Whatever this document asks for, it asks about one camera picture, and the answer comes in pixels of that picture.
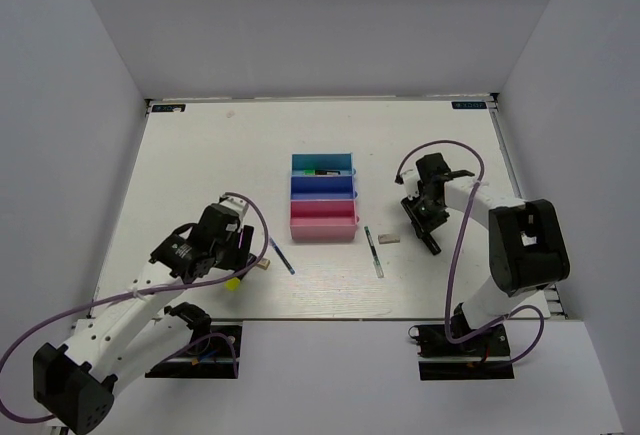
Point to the blue corner label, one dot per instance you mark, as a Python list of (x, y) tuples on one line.
[(469, 105), (168, 108)]

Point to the purple cap black highlighter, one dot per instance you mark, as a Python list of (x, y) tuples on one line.
[(431, 244)]

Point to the yellow cap black highlighter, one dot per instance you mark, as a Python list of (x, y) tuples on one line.
[(233, 284)]

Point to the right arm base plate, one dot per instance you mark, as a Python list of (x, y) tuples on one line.
[(486, 357)]

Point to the pink drawer container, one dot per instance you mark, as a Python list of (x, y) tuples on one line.
[(323, 220)]

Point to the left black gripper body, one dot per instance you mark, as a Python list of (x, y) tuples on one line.
[(229, 254)]

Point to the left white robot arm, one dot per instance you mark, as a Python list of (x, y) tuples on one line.
[(78, 381)]

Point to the green ink pen refill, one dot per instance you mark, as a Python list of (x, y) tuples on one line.
[(375, 257)]

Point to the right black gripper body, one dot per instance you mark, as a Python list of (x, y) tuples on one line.
[(426, 215)]

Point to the white eraser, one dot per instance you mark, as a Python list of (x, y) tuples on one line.
[(385, 239)]

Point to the light blue drawer container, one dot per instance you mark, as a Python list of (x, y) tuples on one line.
[(333, 163)]

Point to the small tan eraser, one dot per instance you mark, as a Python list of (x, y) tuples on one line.
[(263, 264)]

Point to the blue ink pen refill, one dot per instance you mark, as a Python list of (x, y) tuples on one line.
[(281, 256)]

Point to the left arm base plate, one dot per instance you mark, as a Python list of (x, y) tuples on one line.
[(210, 360)]

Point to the dark blue drawer container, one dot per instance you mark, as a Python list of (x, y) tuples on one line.
[(305, 188)]

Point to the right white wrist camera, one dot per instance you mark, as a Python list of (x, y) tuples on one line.
[(410, 181)]

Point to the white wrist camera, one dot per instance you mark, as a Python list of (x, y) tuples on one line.
[(238, 205), (410, 181)]

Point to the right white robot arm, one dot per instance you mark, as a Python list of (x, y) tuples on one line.
[(526, 248)]

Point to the green cap black highlighter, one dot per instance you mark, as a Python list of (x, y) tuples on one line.
[(322, 172)]

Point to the right blue corner label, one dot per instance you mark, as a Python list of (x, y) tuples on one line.
[(469, 105)]

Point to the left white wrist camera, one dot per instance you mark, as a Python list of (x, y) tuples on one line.
[(238, 205)]

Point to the left blue corner label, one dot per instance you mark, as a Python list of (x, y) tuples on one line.
[(168, 108)]

